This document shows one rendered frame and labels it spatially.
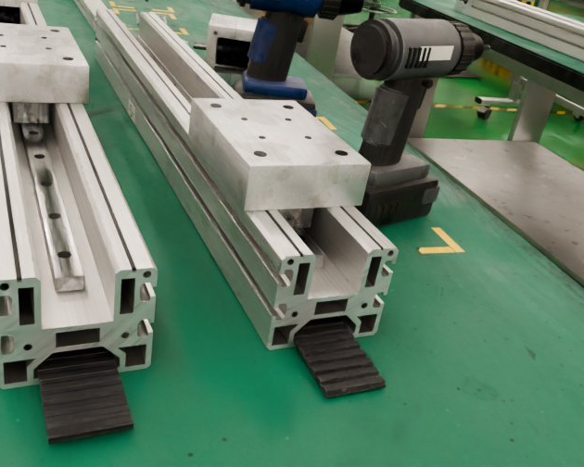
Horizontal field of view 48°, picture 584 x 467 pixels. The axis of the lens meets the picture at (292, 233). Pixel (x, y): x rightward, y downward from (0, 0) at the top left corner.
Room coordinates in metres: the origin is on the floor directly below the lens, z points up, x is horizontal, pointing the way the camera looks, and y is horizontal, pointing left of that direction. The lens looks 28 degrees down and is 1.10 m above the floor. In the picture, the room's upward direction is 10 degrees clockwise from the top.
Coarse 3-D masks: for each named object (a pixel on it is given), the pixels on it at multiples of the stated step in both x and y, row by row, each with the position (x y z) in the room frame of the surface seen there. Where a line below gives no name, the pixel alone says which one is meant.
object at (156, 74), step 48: (96, 48) 1.10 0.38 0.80; (144, 48) 1.02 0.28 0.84; (144, 96) 0.79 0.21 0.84; (192, 96) 0.86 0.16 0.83; (240, 96) 0.77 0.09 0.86; (192, 144) 0.61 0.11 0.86; (192, 192) 0.60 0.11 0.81; (240, 240) 0.48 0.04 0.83; (288, 240) 0.44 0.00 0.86; (336, 240) 0.49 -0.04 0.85; (384, 240) 0.47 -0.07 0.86; (240, 288) 0.47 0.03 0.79; (288, 288) 0.41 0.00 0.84; (336, 288) 0.45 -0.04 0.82; (384, 288) 0.46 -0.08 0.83; (288, 336) 0.42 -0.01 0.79
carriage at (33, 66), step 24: (0, 24) 0.75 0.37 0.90; (0, 48) 0.65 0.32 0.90; (24, 48) 0.67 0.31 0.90; (48, 48) 0.68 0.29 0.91; (72, 48) 0.70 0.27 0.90; (0, 72) 0.61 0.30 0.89; (24, 72) 0.62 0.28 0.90; (48, 72) 0.63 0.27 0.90; (72, 72) 0.64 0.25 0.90; (0, 96) 0.61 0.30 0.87; (24, 96) 0.62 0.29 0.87; (48, 96) 0.63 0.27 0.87; (72, 96) 0.64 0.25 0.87; (24, 120) 0.64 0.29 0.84; (48, 120) 0.65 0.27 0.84
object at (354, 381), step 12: (336, 372) 0.39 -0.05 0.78; (348, 372) 0.39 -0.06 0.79; (360, 372) 0.40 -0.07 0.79; (372, 372) 0.40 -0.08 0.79; (324, 384) 0.38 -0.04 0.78; (336, 384) 0.38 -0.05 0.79; (348, 384) 0.38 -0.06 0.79; (360, 384) 0.38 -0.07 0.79; (372, 384) 0.39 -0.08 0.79; (384, 384) 0.39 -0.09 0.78
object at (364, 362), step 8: (344, 352) 0.41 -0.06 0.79; (352, 352) 0.42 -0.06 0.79; (360, 352) 0.42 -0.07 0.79; (304, 360) 0.40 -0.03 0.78; (312, 360) 0.40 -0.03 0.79; (320, 360) 0.40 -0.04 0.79; (328, 360) 0.40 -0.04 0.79; (336, 360) 0.41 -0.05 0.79; (344, 360) 0.41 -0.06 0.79; (352, 360) 0.41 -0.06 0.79; (360, 360) 0.41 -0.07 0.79; (368, 360) 0.41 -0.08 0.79; (312, 368) 0.39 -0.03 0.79; (320, 368) 0.39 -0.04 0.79; (328, 368) 0.39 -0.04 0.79; (336, 368) 0.40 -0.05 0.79; (344, 368) 0.40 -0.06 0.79; (352, 368) 0.40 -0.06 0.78; (360, 368) 0.40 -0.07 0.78
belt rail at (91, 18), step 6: (78, 0) 1.52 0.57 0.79; (84, 0) 1.43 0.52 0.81; (90, 0) 1.44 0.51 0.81; (96, 0) 1.45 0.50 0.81; (78, 6) 1.49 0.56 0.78; (84, 6) 1.41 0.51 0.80; (90, 6) 1.38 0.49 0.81; (96, 6) 1.39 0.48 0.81; (102, 6) 1.40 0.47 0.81; (84, 12) 1.41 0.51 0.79; (90, 12) 1.34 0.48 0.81; (90, 18) 1.37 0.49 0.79; (90, 24) 1.34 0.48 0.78
